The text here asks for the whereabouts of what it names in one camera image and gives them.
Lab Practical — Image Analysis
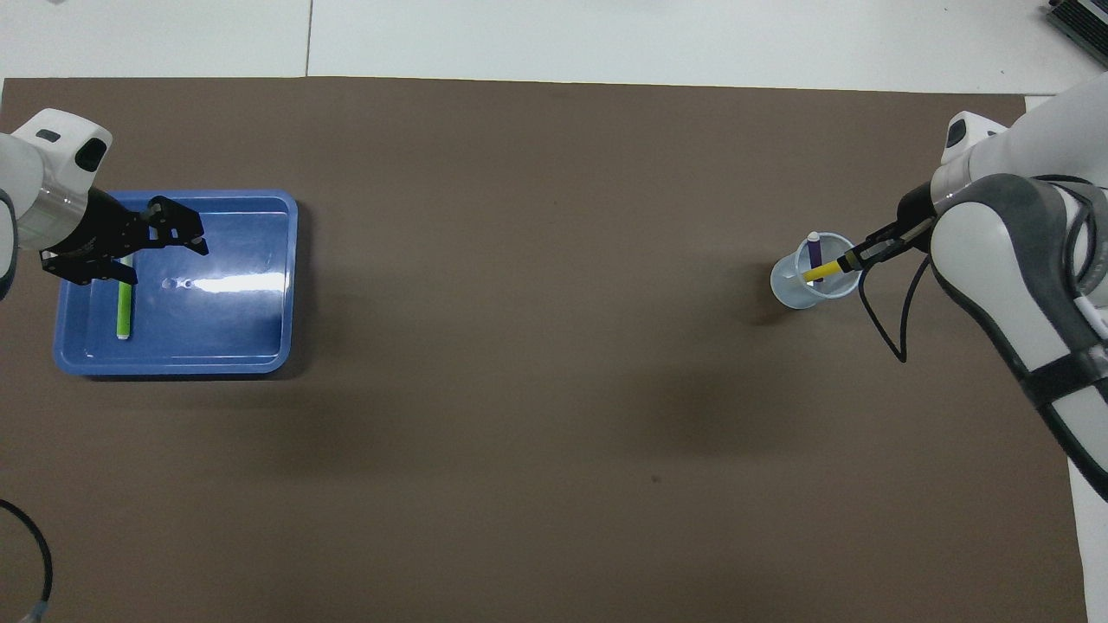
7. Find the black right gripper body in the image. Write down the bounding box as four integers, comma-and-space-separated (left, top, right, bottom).
897, 183, 939, 252

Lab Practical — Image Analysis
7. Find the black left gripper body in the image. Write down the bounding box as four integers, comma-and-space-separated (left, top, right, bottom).
50, 185, 148, 260

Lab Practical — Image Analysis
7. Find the green pen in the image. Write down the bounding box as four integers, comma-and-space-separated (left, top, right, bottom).
116, 255, 135, 341

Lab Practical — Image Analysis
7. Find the blue plastic tray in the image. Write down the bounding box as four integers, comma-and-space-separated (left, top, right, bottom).
52, 189, 300, 380

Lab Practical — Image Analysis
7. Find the clear plastic cup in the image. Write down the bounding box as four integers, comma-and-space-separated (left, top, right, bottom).
770, 231, 866, 311

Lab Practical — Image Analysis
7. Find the grey ribbed device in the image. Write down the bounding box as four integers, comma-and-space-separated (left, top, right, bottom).
1043, 0, 1108, 67

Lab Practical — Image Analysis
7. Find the brown table mat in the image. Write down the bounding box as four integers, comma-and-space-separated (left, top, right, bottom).
0, 76, 1087, 623

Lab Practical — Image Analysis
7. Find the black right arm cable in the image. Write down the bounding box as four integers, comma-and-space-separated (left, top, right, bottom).
858, 254, 937, 365

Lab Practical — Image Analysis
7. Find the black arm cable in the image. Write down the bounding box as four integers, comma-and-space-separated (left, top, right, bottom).
858, 254, 937, 365
0, 499, 55, 623

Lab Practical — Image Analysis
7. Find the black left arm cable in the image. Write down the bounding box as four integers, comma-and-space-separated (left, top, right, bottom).
0, 499, 55, 623

